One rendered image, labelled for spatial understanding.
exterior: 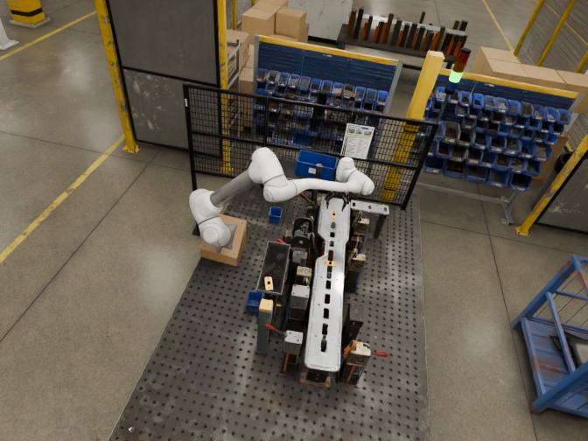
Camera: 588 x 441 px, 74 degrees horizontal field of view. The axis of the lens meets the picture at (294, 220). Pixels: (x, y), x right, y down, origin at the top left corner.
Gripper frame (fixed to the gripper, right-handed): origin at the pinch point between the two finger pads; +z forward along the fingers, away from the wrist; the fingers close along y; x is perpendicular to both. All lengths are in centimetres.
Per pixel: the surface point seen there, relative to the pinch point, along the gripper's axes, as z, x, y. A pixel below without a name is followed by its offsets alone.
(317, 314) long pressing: 8, -86, -5
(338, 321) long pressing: 8, -88, 7
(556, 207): 63, 133, 245
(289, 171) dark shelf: 5, 39, -38
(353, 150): -14, 54, 9
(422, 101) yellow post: -61, 58, 48
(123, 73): 13, 171, -232
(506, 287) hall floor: 105, 47, 187
